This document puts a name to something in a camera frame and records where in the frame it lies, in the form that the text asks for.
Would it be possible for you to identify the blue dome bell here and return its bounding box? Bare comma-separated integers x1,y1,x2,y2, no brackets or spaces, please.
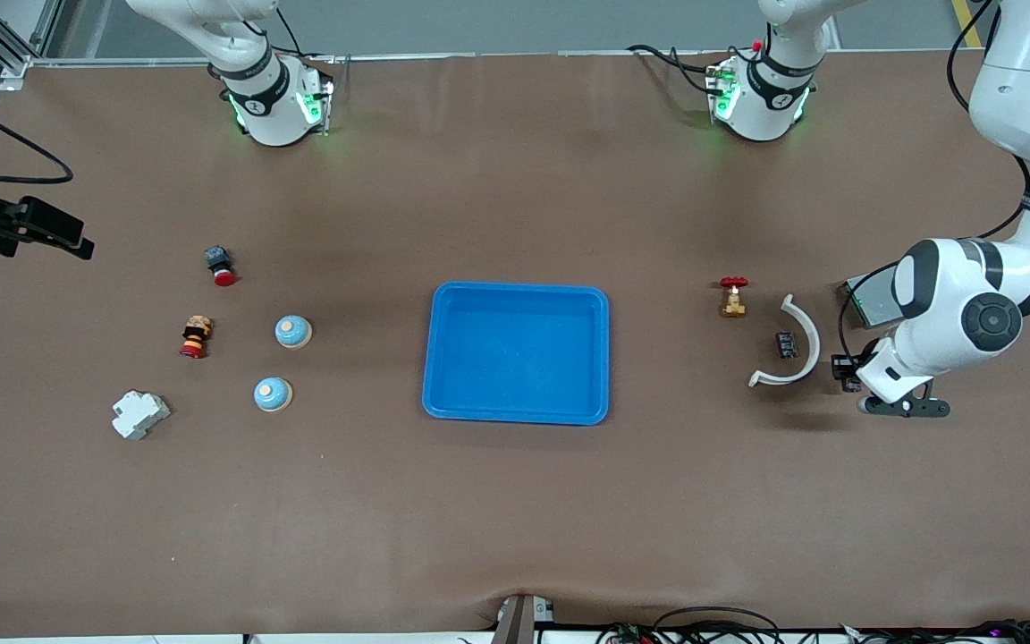
274,315,312,351
253,377,293,413

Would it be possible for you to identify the white curved plastic clamp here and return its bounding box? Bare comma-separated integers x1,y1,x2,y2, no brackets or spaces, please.
747,294,822,388

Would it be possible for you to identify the silver metal power supply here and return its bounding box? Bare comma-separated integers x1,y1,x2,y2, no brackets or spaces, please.
838,273,900,330

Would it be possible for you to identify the red push button black body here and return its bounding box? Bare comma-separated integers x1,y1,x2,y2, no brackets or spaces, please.
204,246,238,288

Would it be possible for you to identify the red yellow emergency stop button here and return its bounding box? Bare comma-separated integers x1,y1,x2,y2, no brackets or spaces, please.
179,315,215,360

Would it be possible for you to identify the white circuit breaker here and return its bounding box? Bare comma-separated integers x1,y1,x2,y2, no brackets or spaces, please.
112,390,172,441

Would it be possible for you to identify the blue plastic tray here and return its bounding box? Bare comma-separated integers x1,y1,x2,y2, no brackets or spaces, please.
422,282,611,426

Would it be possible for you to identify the brown table mat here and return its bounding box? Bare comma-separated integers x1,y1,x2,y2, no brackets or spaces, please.
0,49,1030,638

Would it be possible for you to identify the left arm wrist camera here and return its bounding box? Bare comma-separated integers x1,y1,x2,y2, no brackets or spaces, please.
857,396,951,420

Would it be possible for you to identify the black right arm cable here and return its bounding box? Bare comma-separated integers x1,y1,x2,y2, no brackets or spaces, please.
0,88,76,186

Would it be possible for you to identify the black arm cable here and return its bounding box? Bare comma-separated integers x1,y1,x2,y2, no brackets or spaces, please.
837,0,1030,359
0,88,76,186

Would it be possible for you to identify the aluminium frame post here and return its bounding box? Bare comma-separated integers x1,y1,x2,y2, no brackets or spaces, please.
0,0,64,81

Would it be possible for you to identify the brass valve red handle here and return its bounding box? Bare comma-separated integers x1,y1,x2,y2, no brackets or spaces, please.
718,276,749,319

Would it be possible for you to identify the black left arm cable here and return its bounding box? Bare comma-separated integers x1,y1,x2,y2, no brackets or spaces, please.
837,0,1030,359

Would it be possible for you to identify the black cable bundle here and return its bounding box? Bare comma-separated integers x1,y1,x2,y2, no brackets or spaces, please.
595,606,1030,644

